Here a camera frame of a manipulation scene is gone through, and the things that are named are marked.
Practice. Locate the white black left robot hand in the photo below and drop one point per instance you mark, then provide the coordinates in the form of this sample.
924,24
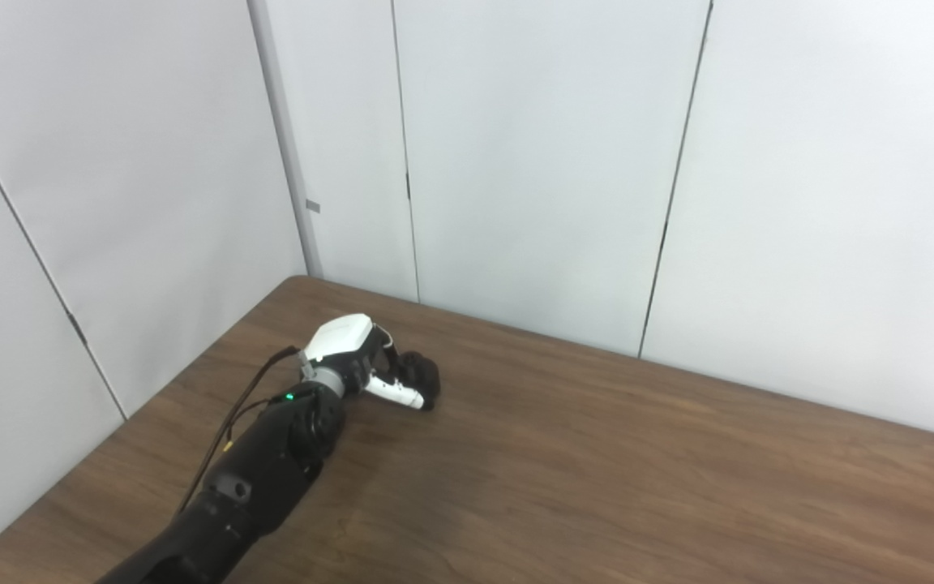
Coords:
341,337

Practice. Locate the round black part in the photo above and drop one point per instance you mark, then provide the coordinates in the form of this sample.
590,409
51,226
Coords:
425,375

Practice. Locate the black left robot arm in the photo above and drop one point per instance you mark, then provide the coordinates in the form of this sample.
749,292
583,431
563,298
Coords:
256,478

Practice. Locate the grey wall post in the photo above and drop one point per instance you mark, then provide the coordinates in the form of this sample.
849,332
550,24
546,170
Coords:
284,138

